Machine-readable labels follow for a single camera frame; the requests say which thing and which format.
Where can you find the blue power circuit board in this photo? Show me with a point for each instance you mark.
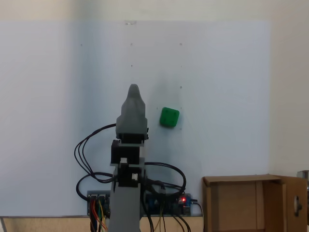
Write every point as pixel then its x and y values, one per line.
pixel 173 207

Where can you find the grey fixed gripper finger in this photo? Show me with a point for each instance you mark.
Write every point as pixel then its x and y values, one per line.
pixel 133 104

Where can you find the green die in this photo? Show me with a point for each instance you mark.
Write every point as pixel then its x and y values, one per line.
pixel 169 117

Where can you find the brown cardboard box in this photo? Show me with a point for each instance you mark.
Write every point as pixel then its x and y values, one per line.
pixel 231 207

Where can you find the clear tape piece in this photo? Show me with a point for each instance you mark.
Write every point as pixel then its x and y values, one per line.
pixel 130 23

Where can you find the servo driver circuit board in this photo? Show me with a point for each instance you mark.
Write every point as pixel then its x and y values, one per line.
pixel 97 195

